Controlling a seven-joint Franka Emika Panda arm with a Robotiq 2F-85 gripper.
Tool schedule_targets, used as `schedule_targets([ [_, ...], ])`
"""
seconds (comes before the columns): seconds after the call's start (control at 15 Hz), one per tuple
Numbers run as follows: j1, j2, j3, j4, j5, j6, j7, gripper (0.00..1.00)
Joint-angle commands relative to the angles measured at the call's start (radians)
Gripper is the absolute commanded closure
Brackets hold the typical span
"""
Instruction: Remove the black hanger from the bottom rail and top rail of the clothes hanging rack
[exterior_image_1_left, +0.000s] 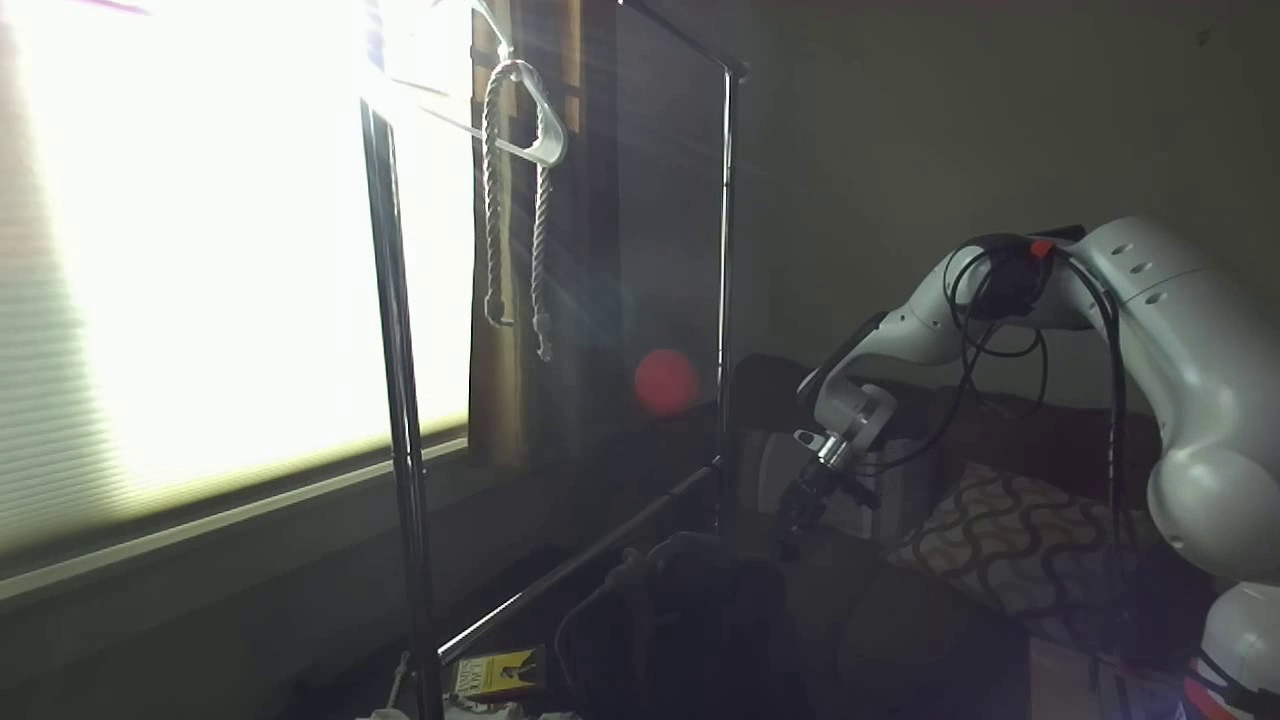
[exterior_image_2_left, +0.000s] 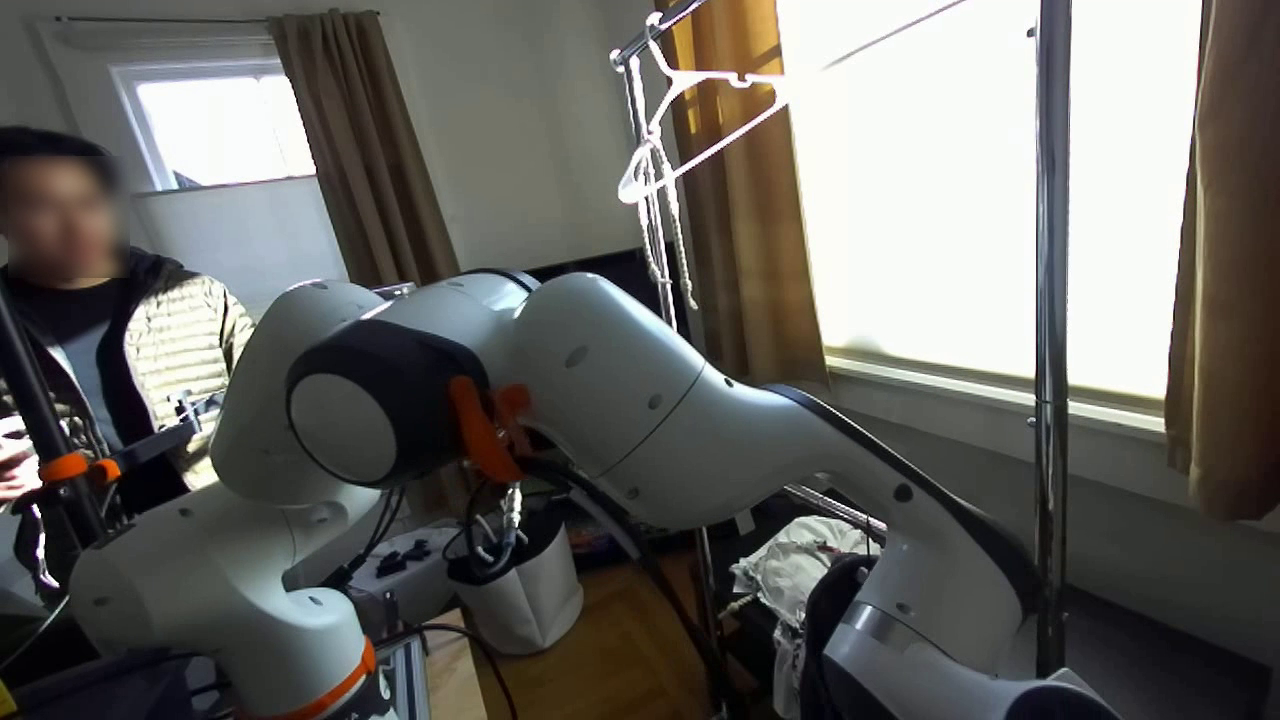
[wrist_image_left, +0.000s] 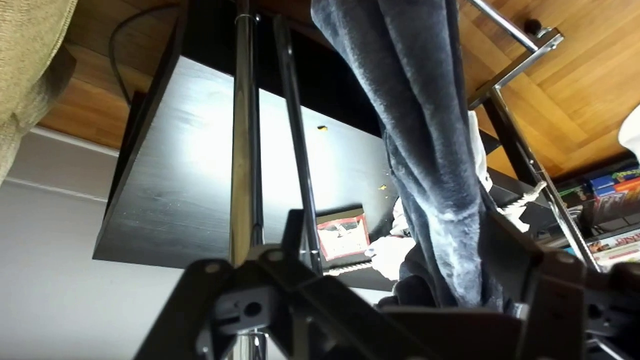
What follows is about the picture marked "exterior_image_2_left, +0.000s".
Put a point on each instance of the white bin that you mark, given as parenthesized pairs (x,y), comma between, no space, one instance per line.
(534,603)

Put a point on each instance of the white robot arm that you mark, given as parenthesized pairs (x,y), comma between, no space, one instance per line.
(642,402)

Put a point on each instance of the gold curtain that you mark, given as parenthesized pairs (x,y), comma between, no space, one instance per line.
(761,242)

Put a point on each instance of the dark clothing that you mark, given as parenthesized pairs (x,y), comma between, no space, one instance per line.
(832,643)

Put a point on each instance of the chrome clothes rack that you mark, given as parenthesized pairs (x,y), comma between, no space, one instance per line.
(1054,333)

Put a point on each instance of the white power strip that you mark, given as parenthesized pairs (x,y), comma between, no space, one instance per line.
(400,562)

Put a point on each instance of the large bright window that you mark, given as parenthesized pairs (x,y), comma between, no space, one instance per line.
(934,174)

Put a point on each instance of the grey crumpled cloth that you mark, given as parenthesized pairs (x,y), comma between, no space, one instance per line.
(803,562)

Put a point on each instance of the small window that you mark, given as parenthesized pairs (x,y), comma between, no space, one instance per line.
(221,127)

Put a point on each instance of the seated person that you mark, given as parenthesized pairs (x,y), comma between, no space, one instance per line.
(146,345)

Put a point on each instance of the black tripod with orange clamp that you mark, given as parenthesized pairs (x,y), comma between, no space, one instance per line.
(43,426)

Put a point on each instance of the tan curtain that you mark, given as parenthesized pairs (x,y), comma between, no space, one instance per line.
(1224,264)

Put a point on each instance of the brown curtain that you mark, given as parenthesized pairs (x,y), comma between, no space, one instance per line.
(372,144)

